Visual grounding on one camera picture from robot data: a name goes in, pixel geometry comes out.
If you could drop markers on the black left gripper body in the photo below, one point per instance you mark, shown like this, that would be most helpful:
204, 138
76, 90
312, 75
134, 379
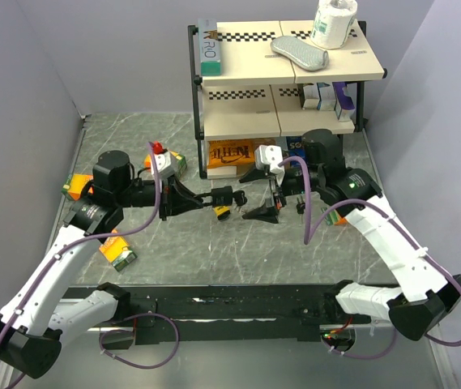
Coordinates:
167, 198

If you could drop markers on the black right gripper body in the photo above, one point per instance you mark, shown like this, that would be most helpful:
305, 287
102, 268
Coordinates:
292, 183

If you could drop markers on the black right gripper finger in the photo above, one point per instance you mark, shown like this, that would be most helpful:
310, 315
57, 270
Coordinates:
254, 174
268, 214

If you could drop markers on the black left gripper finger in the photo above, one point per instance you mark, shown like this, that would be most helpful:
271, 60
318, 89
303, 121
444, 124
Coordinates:
181, 194
185, 207

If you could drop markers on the keys of orange padlock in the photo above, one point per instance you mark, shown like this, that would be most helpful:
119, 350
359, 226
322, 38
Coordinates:
300, 207

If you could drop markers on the black key bunch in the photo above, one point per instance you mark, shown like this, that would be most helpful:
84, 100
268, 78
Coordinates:
240, 199

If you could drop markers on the black padlock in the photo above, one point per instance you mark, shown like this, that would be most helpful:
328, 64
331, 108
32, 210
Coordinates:
217, 197

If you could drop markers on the yellow padlock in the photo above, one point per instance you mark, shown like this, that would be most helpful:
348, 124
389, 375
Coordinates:
222, 212

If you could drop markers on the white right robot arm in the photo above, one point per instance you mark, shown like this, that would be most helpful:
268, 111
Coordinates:
426, 292

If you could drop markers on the orange box by right arm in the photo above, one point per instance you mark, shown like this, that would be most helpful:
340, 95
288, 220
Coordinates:
334, 218

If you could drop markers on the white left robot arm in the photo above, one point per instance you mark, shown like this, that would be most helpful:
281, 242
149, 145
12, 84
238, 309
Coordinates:
32, 329

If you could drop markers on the orange green snack box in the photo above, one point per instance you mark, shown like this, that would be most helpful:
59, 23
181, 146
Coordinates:
170, 164

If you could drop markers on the kettle chips bag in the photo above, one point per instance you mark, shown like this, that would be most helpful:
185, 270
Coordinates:
232, 158

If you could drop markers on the blue doritos bag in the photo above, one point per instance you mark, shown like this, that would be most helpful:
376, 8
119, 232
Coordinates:
295, 146

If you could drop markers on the orange snack box front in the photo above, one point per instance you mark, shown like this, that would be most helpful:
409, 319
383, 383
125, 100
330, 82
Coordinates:
118, 252

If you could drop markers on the white small carton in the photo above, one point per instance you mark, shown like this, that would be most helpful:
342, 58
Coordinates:
310, 97

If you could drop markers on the beige two-tier shelf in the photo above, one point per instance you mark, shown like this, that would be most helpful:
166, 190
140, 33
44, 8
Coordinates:
256, 95

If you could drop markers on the white blue carton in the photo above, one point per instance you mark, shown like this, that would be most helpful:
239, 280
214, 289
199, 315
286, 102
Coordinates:
327, 97

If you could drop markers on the orange green striped box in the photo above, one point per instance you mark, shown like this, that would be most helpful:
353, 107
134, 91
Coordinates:
74, 185

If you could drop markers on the purple white carton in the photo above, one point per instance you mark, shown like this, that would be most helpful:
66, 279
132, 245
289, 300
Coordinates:
344, 105

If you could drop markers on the teal rio box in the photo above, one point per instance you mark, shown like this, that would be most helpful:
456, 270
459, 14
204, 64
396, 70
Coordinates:
209, 48

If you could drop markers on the grey sponge pouch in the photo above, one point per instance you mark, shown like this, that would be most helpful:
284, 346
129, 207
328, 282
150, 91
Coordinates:
305, 56

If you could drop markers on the white toilet paper roll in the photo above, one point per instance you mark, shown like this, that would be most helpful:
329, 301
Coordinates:
332, 23

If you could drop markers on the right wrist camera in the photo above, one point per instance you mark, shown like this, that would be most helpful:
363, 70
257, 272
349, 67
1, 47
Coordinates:
270, 157

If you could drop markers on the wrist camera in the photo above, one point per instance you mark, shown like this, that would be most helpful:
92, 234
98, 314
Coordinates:
270, 157
156, 148

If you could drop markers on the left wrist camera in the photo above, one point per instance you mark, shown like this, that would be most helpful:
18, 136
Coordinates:
156, 148

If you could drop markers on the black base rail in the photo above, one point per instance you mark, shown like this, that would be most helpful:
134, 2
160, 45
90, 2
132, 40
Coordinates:
232, 312

